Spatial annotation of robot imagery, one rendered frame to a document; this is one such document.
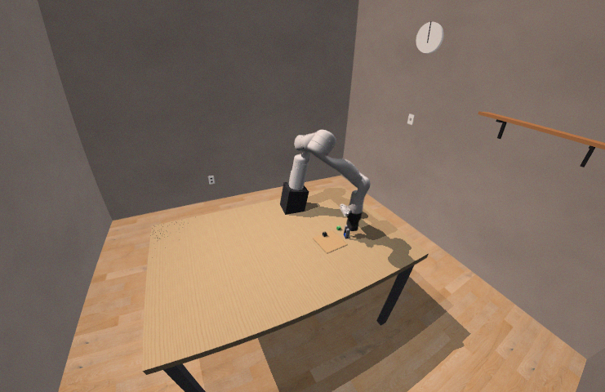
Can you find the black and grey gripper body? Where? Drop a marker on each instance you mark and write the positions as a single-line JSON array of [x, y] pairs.
[[353, 214]]

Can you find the tan square mat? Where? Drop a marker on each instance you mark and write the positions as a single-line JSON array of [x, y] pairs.
[[331, 242]]

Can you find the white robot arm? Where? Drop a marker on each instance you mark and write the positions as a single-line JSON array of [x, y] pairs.
[[320, 146]]

